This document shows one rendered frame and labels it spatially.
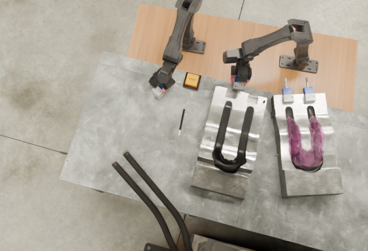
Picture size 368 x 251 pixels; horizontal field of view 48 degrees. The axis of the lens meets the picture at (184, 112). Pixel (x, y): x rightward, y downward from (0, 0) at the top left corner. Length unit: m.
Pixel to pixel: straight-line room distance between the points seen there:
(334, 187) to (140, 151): 0.93
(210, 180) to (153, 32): 0.85
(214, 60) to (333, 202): 0.92
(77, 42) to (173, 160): 1.49
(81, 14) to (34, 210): 1.47
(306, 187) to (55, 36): 2.15
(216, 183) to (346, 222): 0.64
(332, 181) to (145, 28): 1.22
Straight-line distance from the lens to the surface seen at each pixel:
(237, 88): 2.09
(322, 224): 2.11
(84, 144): 2.10
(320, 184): 2.01
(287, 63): 2.24
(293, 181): 1.97
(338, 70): 2.31
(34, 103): 3.12
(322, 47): 2.34
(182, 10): 1.83
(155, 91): 2.07
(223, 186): 1.97
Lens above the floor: 2.81
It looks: 74 degrees down
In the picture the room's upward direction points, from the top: 1 degrees clockwise
